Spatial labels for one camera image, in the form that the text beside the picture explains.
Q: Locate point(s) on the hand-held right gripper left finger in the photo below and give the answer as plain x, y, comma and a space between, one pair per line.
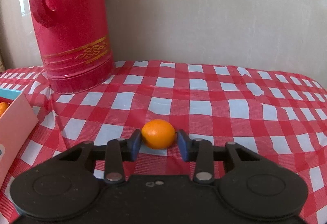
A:
135, 144

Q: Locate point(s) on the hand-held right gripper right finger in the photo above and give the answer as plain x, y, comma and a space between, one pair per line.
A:
182, 145

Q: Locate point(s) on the small orange kumquat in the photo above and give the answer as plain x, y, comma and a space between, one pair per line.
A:
158, 134

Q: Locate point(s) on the colourful cardboard box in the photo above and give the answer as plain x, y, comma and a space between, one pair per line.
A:
15, 127

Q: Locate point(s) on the large orange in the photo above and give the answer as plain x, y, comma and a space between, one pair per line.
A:
2, 108

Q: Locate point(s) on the red white checkered tablecloth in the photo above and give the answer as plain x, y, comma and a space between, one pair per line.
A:
217, 101

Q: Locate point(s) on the red thermos flask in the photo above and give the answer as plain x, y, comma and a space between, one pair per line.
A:
71, 35

